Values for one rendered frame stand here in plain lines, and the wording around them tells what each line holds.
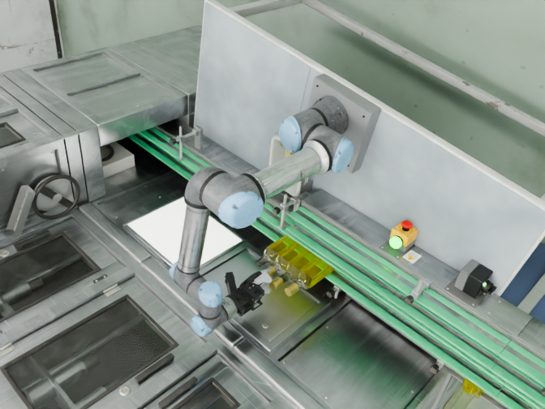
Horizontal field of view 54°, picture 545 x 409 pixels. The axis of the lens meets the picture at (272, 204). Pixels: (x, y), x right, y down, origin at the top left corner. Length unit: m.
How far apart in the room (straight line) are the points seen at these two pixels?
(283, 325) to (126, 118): 1.16
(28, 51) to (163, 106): 2.92
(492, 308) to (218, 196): 0.97
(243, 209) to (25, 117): 1.36
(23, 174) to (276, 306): 1.15
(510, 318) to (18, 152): 1.87
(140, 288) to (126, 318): 0.15
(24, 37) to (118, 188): 2.88
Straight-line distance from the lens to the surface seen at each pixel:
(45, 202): 2.47
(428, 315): 1.93
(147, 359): 1.98
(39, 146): 2.34
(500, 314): 1.90
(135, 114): 2.52
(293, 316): 2.05
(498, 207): 1.81
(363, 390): 1.95
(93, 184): 2.56
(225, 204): 1.47
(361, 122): 1.88
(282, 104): 2.19
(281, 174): 1.58
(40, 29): 5.38
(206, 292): 1.72
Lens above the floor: 2.24
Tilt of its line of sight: 37 degrees down
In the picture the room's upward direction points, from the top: 119 degrees counter-clockwise
